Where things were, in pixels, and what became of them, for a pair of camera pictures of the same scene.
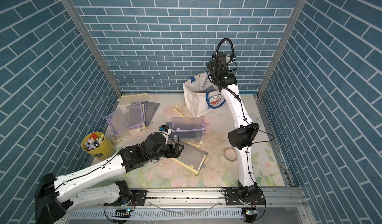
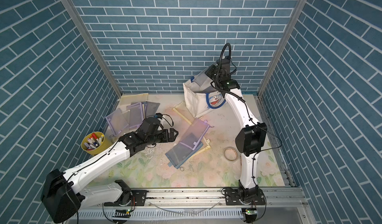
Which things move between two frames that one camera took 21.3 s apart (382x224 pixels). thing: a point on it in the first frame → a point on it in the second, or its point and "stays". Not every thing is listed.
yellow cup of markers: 96,143 stays
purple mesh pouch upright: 137,119 stays
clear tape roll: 230,154 stays
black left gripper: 170,154 → 172,137
